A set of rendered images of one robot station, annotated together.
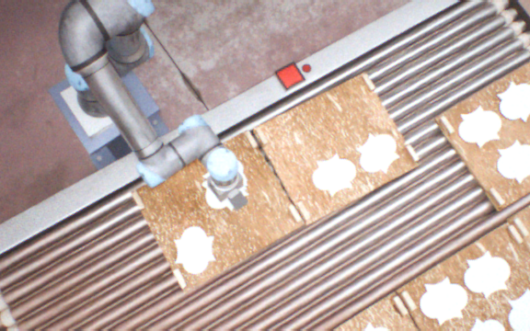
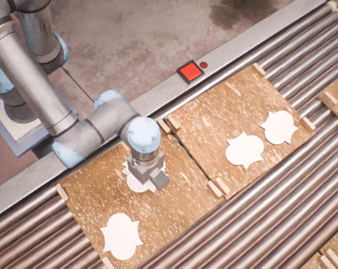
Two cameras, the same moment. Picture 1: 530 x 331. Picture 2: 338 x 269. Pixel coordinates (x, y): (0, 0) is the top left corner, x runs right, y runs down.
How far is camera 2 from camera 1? 71 cm
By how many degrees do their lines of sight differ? 10
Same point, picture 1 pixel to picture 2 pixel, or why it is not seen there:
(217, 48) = (122, 86)
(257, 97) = (164, 91)
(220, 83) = not seen: hidden behind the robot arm
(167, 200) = (90, 191)
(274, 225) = (196, 203)
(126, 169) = (50, 166)
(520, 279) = not seen: outside the picture
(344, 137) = (247, 116)
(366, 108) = (261, 91)
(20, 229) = not seen: outside the picture
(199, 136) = (116, 108)
